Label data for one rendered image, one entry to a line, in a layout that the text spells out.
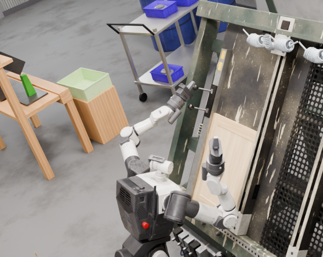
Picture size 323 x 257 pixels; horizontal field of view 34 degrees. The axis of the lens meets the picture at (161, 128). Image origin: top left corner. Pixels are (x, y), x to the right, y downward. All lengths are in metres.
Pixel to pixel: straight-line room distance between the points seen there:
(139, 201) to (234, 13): 1.19
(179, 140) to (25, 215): 2.48
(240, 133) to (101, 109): 3.10
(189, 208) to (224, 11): 1.18
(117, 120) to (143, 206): 3.45
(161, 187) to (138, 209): 0.17
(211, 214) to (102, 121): 3.43
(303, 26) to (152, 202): 1.14
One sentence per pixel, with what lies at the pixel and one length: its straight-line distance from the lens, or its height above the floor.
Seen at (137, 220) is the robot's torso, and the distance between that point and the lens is 2.75.
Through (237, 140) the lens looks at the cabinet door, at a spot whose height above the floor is 1.28.
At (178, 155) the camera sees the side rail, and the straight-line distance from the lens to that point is 3.50.
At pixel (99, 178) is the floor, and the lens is 5.55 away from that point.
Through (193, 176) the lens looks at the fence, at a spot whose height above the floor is 1.03.
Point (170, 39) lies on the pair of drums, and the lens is 7.78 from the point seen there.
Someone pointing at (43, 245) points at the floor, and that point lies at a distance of 5.06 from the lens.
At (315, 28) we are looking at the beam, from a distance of 2.69.
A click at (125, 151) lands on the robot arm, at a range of 3.10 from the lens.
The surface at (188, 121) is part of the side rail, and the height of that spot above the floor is 1.24.
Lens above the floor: 2.96
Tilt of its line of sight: 30 degrees down
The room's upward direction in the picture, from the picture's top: 19 degrees counter-clockwise
